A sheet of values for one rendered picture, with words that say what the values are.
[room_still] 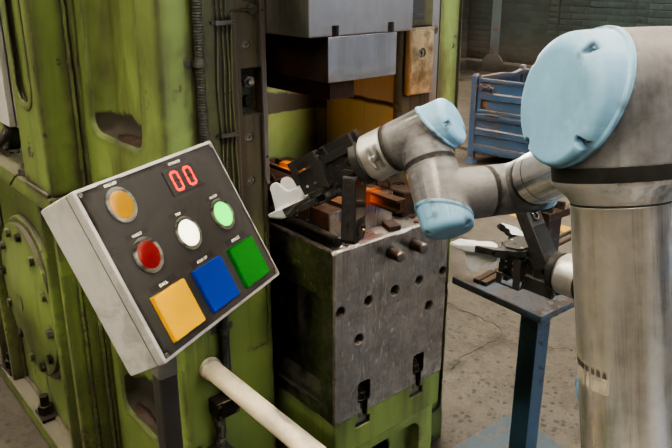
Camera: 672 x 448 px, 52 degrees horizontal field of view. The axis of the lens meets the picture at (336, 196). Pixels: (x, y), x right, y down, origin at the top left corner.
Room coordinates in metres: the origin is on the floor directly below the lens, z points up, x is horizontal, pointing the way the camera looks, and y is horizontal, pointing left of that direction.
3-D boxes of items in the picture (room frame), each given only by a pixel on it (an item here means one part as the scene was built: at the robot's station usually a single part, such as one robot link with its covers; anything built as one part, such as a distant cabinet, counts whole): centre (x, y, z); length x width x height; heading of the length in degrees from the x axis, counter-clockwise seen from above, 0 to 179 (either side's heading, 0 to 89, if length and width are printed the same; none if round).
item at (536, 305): (1.77, -0.57, 0.67); 0.40 x 0.30 x 0.02; 128
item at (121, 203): (0.98, 0.32, 1.16); 0.05 x 0.03 x 0.04; 130
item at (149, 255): (0.96, 0.28, 1.09); 0.05 x 0.03 x 0.04; 130
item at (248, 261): (1.12, 0.16, 1.01); 0.07 x 0.05 x 0.07; 155
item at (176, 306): (0.94, 0.24, 1.01); 0.07 x 0.05 x 0.07; 155
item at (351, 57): (1.67, 0.08, 1.32); 0.42 x 0.20 x 0.10; 40
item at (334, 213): (1.67, 0.08, 0.96); 0.42 x 0.20 x 0.09; 40
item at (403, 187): (1.67, -0.16, 0.95); 0.12 x 0.08 x 0.06; 40
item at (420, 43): (1.81, -0.22, 1.27); 0.09 x 0.02 x 0.17; 130
